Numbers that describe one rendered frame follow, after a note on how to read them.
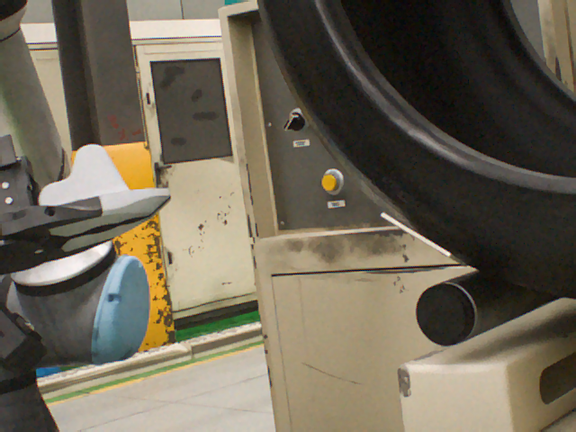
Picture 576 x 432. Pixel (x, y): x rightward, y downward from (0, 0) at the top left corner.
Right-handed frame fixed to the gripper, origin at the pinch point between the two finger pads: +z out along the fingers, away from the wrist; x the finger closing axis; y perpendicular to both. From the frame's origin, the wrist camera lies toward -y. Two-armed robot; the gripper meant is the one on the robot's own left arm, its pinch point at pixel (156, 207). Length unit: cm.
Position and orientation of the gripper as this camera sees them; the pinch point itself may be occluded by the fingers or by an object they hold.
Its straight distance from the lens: 86.2
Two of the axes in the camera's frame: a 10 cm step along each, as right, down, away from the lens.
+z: 9.6, -2.7, 0.7
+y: -2.7, -9.2, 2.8
